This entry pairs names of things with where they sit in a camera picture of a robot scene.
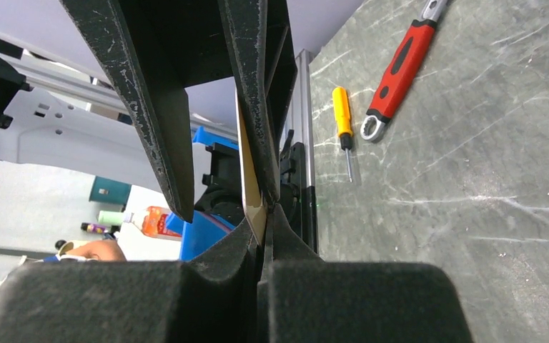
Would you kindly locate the orange drink bottle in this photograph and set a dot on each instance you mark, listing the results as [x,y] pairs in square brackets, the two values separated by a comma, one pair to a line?
[151,222]

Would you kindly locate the red adjustable wrench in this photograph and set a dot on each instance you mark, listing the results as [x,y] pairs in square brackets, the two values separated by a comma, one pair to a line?
[401,71]

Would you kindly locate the blue plastic bin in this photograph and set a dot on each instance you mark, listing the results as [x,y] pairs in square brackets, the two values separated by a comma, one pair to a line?
[217,198]

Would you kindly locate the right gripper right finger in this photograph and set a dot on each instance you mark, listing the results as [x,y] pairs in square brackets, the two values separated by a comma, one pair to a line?
[302,298]

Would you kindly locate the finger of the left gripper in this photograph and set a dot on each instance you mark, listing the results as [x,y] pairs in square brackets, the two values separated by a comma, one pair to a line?
[260,47]
[124,40]

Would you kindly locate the yellow handle screwdriver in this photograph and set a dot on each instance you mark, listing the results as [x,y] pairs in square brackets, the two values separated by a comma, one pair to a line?
[343,121]

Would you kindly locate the single gold credit card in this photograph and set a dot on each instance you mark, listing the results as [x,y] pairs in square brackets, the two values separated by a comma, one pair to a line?
[252,202]

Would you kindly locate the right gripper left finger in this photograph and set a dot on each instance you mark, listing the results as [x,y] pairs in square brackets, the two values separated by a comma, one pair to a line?
[208,299]

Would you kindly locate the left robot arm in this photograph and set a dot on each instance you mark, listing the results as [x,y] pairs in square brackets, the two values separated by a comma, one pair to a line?
[37,128]

